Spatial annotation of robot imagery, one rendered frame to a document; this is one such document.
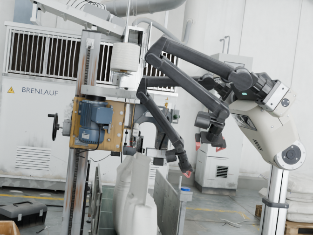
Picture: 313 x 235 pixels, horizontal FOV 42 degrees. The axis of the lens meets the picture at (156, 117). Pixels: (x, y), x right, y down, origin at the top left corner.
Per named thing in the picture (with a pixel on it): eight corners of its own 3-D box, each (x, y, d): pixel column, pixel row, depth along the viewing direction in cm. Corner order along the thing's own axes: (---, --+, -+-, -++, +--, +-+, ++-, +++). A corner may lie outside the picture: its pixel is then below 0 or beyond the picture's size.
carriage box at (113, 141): (121, 152, 256) (126, 102, 254) (66, 147, 250) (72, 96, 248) (119, 147, 280) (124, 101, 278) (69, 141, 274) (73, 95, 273)
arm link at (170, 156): (181, 143, 238) (181, 138, 246) (162, 147, 240) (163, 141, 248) (186, 162, 242) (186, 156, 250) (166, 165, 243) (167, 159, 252)
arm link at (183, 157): (185, 153, 241) (185, 147, 246) (174, 155, 242) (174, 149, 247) (188, 162, 244) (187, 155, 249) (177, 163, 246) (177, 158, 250)
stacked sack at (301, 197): (321, 205, 469) (322, 193, 469) (285, 201, 467) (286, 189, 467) (297, 192, 535) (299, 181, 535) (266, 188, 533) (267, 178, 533)
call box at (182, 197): (191, 201, 252) (193, 192, 251) (179, 200, 250) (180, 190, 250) (188, 198, 260) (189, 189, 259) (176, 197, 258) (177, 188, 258)
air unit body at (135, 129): (138, 148, 252) (141, 123, 251) (131, 148, 251) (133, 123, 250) (137, 148, 256) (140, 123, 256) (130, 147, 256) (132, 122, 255)
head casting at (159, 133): (167, 150, 261) (173, 104, 259) (130, 146, 257) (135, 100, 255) (160, 143, 290) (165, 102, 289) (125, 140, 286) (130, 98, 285)
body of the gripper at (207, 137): (199, 133, 187) (203, 122, 181) (220, 135, 188) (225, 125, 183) (200, 144, 182) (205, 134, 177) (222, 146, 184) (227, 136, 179)
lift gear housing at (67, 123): (69, 137, 255) (71, 120, 254) (60, 136, 254) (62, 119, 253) (70, 135, 265) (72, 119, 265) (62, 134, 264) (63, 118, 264)
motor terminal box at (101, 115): (111, 128, 231) (113, 108, 230) (95, 127, 225) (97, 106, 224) (105, 126, 238) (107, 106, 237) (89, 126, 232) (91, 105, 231)
